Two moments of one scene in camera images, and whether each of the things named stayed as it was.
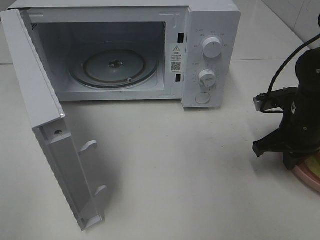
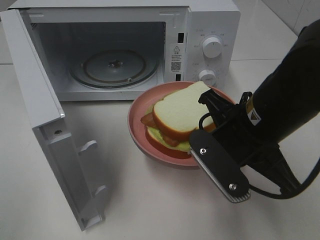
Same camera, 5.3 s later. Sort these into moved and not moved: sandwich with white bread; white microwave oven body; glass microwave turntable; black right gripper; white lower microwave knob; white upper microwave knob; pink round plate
Moved: pink round plate; sandwich with white bread; black right gripper
Not moved: glass microwave turntable; white lower microwave knob; white microwave oven body; white upper microwave knob
